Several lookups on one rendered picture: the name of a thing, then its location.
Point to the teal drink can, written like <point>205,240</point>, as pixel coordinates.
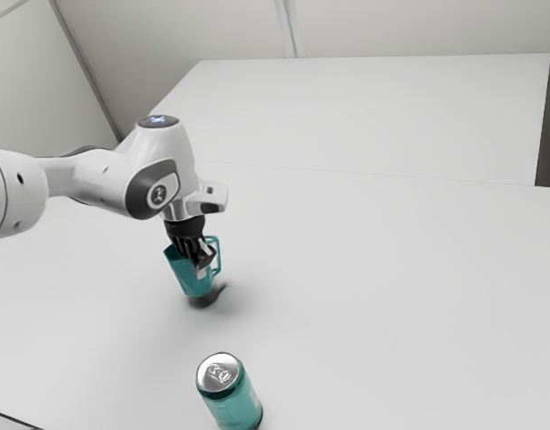
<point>230,392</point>

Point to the teal faceted mug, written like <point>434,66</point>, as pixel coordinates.
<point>192,277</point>

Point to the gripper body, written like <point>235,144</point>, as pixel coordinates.
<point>184,230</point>

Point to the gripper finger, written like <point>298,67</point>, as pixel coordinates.
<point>206,256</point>

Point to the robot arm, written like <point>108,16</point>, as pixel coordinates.
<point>91,179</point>

